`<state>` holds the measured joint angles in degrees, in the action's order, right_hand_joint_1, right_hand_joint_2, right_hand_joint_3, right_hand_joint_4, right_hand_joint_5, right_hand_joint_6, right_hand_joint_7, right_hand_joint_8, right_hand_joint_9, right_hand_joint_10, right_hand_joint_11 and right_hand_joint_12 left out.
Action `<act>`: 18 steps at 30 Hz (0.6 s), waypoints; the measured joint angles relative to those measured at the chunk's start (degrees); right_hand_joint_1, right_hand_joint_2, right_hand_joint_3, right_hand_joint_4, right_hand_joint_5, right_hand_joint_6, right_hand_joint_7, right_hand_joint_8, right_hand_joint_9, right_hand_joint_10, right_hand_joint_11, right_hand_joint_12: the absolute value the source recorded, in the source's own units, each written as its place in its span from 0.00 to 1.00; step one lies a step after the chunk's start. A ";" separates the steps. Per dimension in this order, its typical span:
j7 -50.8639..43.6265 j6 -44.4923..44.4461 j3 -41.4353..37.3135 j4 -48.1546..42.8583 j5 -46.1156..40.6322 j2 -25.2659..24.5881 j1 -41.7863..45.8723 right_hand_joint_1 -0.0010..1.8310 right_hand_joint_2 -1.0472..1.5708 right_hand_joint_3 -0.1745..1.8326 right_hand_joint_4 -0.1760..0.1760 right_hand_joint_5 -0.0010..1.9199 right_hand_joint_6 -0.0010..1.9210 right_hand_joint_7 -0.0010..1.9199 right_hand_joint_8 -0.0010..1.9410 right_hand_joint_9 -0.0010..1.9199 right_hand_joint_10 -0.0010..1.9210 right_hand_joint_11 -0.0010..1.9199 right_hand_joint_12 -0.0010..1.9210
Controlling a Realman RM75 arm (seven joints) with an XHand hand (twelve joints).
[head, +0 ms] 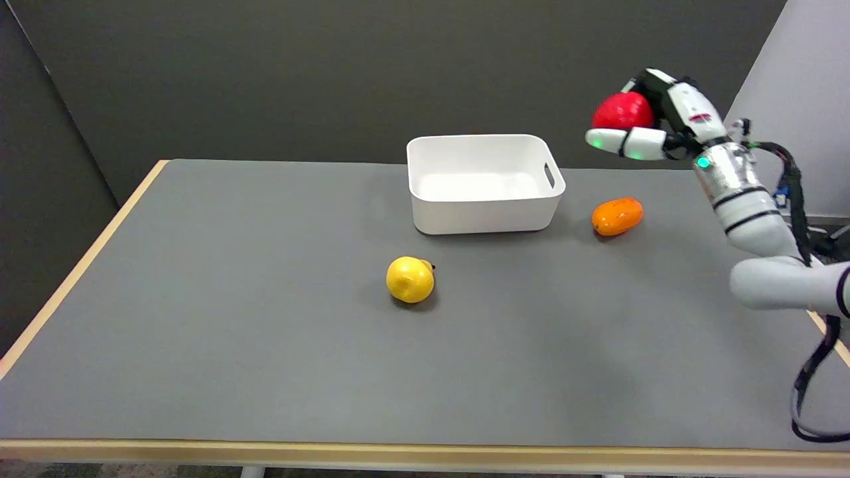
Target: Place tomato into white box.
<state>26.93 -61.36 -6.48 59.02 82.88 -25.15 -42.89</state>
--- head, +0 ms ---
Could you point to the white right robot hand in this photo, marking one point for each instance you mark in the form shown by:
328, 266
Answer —
686, 113

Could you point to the red tomato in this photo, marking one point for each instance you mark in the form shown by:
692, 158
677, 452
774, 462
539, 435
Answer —
621, 111

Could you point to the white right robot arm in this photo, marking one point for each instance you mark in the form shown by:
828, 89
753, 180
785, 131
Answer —
757, 219

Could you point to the white plastic box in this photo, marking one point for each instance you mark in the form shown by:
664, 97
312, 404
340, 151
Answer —
483, 184

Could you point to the orange mango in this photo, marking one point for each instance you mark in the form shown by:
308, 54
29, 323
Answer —
617, 216

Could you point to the yellow pear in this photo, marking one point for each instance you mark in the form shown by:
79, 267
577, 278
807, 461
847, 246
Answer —
410, 279

